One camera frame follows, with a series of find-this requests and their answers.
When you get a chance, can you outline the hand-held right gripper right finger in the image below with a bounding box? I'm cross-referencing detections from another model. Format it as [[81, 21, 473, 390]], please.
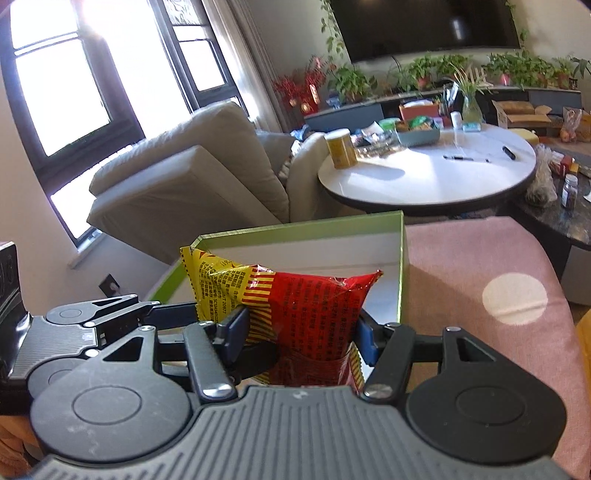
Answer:
[[355, 311, 502, 400]]

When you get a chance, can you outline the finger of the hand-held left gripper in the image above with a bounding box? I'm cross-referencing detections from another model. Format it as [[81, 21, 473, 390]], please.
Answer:
[[84, 294, 200, 329]]

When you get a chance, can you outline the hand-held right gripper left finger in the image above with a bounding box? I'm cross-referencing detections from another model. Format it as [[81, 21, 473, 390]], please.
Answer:
[[99, 306, 252, 403]]

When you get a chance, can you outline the red yellow striped snack packet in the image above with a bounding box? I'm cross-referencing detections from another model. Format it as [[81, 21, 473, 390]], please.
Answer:
[[180, 246, 384, 393]]

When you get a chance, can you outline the green cardboard box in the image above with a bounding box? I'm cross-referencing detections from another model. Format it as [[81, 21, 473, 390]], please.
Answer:
[[147, 211, 408, 326]]

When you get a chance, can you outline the beige armchair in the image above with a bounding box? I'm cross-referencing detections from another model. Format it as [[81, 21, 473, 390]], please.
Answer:
[[88, 102, 331, 259]]

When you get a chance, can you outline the round white table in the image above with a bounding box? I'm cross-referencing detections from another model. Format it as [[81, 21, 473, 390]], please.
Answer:
[[318, 124, 537, 217]]

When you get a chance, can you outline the yellow can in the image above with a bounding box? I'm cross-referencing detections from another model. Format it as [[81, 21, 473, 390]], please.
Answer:
[[324, 129, 358, 170]]

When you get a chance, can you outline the grey-blue snack basket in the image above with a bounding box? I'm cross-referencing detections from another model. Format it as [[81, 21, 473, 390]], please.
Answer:
[[394, 117, 441, 147]]

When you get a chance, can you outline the dark marble table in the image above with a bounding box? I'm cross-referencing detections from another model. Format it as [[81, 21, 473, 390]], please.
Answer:
[[510, 171, 591, 252]]

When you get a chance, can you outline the grey television cabinet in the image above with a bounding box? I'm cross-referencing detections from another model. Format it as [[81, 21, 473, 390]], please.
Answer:
[[304, 88, 583, 136]]

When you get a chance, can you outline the orange box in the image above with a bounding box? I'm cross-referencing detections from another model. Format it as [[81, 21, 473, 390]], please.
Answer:
[[399, 102, 439, 121]]

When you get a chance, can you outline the clear plastic bag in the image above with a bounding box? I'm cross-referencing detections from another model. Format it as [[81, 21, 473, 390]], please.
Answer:
[[526, 144, 559, 206]]

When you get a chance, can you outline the dark framed window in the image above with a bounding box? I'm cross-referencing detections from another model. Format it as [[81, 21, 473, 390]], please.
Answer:
[[0, 0, 252, 247]]

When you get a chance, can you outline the red flower plant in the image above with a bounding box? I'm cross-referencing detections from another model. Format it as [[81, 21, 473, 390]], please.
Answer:
[[272, 58, 326, 114]]

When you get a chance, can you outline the jar with dark contents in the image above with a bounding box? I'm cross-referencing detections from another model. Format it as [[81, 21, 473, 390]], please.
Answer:
[[561, 174, 579, 208]]

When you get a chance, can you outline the glass vase with grass plant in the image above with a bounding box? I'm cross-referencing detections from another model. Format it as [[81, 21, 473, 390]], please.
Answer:
[[450, 69, 485, 125]]

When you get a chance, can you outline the bushy green potted plant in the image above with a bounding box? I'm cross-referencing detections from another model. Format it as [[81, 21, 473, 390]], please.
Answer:
[[330, 65, 377, 103]]

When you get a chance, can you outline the light curtain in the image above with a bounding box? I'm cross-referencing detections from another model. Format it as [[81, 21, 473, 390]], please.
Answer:
[[203, 0, 283, 132]]

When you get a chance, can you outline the open cardboard box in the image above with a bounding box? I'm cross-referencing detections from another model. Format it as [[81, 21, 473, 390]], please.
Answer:
[[492, 99, 552, 130]]

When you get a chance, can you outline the green plant in red pot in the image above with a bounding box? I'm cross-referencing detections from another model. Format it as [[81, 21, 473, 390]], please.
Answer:
[[406, 55, 444, 90]]

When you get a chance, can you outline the green plant in brown pot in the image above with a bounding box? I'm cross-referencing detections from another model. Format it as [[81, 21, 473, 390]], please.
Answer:
[[436, 54, 472, 80]]

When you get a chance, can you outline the plastic bag with fruit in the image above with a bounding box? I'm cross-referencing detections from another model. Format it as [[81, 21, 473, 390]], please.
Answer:
[[561, 107, 591, 141]]

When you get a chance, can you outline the hanging vine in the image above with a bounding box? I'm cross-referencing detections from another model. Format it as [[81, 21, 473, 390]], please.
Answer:
[[318, 0, 347, 65]]

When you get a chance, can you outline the wide green potted plant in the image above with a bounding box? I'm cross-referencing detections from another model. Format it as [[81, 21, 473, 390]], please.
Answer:
[[485, 53, 555, 88]]

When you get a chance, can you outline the small green potted plant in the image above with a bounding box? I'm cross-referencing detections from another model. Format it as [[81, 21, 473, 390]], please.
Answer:
[[554, 55, 591, 90]]

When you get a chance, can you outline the wall television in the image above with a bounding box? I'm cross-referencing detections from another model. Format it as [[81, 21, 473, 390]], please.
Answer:
[[330, 0, 522, 64]]

